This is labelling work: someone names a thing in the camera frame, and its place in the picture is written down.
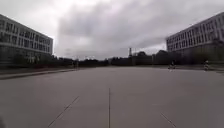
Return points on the grey stone slab plaza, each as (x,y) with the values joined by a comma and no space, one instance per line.
(133,96)

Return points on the raised kerb strip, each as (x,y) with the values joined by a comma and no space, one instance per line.
(30,73)

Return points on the pale multi-storey building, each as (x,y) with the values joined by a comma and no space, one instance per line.
(200,38)
(23,41)

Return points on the tall thin tower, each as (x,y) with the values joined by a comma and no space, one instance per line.
(130,51)

